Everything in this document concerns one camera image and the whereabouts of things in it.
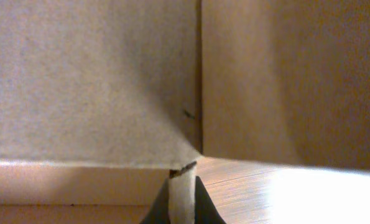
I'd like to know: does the brown cardboard box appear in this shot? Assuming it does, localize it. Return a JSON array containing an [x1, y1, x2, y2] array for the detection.
[[0, 0, 370, 223]]

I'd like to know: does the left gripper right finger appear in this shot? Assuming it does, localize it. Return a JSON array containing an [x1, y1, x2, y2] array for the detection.
[[195, 176, 226, 224]]

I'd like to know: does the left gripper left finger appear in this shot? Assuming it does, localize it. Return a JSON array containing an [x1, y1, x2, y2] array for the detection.
[[140, 179, 170, 224]]

